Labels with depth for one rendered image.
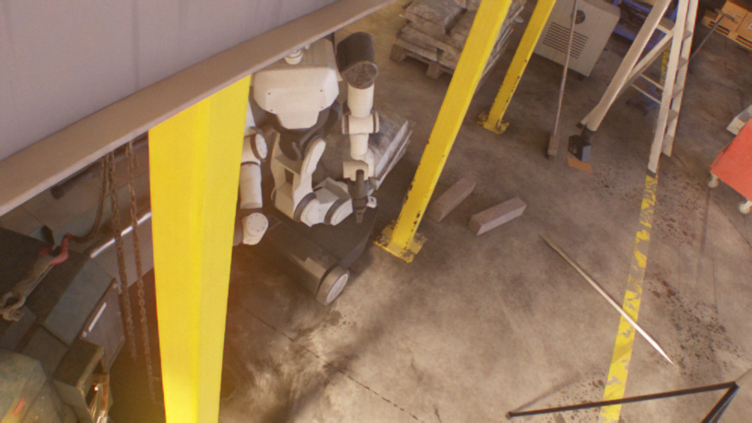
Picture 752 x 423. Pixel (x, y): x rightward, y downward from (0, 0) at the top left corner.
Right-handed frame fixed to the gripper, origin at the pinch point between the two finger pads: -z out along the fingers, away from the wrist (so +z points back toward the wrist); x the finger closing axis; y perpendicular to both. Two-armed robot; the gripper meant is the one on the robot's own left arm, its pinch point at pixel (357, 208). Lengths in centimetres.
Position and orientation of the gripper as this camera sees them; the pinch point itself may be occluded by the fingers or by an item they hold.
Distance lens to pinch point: 234.2
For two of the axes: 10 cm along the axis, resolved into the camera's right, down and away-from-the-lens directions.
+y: 9.9, -0.7, 0.8
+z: 0.2, -6.7, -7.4
